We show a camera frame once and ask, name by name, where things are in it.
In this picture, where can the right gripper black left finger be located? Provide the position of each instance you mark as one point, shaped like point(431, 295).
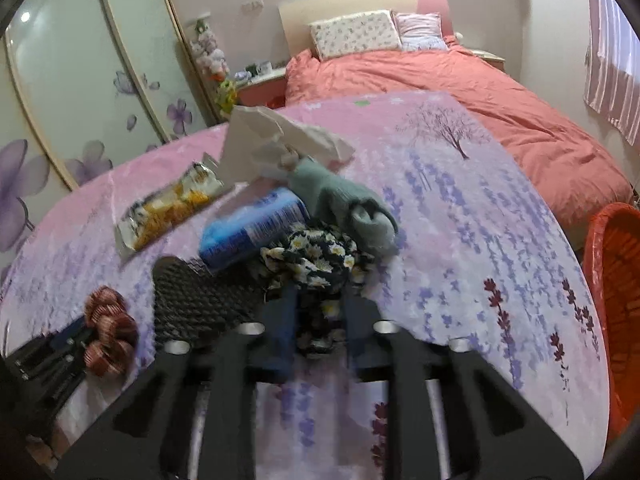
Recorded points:
point(146, 432)

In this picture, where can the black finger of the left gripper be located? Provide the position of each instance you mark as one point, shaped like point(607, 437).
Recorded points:
point(48, 369)

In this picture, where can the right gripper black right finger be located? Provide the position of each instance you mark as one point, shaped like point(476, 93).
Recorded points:
point(449, 413)

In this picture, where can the blue tissue pack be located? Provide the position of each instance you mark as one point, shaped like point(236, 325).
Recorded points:
point(235, 236)

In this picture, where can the daisy print scrunchie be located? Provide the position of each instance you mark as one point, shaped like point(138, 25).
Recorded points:
point(320, 261)

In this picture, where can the green fuzzy sock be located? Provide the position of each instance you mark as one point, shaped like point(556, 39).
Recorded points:
point(352, 207)

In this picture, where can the yellow snack bag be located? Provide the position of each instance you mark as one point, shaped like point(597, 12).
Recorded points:
point(150, 218)

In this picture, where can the black mesh pouch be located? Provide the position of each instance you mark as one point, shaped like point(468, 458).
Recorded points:
point(198, 306)

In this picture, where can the pink lavender print tablecloth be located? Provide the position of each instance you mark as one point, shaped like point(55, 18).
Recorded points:
point(479, 255)

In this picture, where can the red plastic basket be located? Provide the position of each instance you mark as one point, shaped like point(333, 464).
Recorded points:
point(611, 268)

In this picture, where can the bed with coral duvet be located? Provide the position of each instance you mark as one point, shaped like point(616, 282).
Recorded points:
point(570, 169)

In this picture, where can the crumpled white tissue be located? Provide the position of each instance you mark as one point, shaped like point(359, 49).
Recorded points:
point(262, 143)

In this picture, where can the sliding wardrobe with flower decals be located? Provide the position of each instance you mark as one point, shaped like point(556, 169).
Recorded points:
point(85, 86)

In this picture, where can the pink left nightstand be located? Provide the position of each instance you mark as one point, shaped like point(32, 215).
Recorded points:
point(267, 90)

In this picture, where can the right nightstand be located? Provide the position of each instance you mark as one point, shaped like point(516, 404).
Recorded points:
point(492, 59)

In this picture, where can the plush toy bouquet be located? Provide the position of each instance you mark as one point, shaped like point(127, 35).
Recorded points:
point(213, 68)

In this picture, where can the pink striped curtain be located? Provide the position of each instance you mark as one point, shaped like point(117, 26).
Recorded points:
point(612, 84)

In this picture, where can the pink striped pillow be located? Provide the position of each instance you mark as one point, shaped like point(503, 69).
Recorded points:
point(420, 32)

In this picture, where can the white floral pillow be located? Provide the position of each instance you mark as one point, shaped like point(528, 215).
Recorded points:
point(354, 33)

